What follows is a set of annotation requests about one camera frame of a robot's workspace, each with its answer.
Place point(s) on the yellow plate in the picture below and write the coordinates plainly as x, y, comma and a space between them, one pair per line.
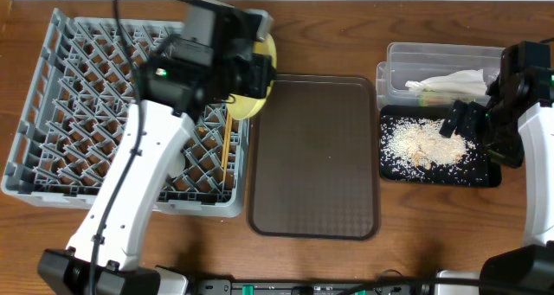
242, 107

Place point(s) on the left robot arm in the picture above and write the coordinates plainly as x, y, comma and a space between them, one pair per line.
103, 256

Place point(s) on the green orange snack wrapper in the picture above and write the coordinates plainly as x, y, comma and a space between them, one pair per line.
435, 99

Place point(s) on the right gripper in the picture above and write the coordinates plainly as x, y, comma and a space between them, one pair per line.
510, 154

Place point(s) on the rice and food scraps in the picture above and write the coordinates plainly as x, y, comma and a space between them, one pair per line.
413, 149

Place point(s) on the black waste tray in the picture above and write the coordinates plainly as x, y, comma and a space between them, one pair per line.
479, 172

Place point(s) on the white cup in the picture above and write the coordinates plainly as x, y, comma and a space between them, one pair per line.
176, 165

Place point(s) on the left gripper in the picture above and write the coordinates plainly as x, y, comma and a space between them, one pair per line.
263, 74

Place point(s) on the brown serving tray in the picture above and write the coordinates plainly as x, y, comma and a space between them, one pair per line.
315, 172

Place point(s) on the clear plastic bin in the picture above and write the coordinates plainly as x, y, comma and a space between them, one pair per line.
419, 61

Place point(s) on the grey dishwasher rack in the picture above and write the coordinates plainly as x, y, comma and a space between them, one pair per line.
74, 118

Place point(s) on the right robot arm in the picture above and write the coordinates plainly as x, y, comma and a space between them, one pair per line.
523, 92

